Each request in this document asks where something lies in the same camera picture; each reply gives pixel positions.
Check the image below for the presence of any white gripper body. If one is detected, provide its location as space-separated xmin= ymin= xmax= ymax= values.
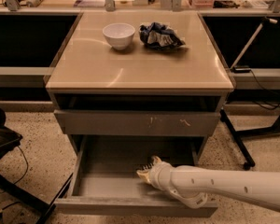
xmin=148 ymin=160 xmax=209 ymax=210

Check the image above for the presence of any black rxbar chocolate wrapper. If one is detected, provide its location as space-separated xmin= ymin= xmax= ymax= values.
xmin=142 ymin=163 xmax=153 ymax=171

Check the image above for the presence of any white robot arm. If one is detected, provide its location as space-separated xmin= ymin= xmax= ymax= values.
xmin=136 ymin=156 xmax=280 ymax=213

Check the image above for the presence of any open grey bottom drawer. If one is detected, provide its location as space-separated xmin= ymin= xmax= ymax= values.
xmin=56 ymin=135 xmax=217 ymax=217

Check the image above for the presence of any closed grey upper drawer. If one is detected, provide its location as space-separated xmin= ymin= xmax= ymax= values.
xmin=54 ymin=110 xmax=219 ymax=136

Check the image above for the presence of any grey drawer cabinet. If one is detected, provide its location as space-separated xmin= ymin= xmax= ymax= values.
xmin=46 ymin=10 xmax=233 ymax=151

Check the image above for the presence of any black rolling stand right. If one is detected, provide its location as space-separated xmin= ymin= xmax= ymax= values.
xmin=220 ymin=109 xmax=280 ymax=170

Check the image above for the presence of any crumpled blue chip bag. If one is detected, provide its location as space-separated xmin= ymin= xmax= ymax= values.
xmin=139 ymin=22 xmax=185 ymax=50

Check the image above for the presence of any white ceramic bowl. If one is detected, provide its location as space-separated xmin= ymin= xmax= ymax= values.
xmin=103 ymin=23 xmax=135 ymax=50

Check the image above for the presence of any black chair left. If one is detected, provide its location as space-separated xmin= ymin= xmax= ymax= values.
xmin=0 ymin=107 xmax=74 ymax=224

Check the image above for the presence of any white rod with black tip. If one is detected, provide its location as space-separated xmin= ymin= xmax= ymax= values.
xmin=229 ymin=16 xmax=278 ymax=71

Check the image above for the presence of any black cable on floor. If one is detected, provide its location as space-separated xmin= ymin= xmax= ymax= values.
xmin=0 ymin=145 xmax=30 ymax=194

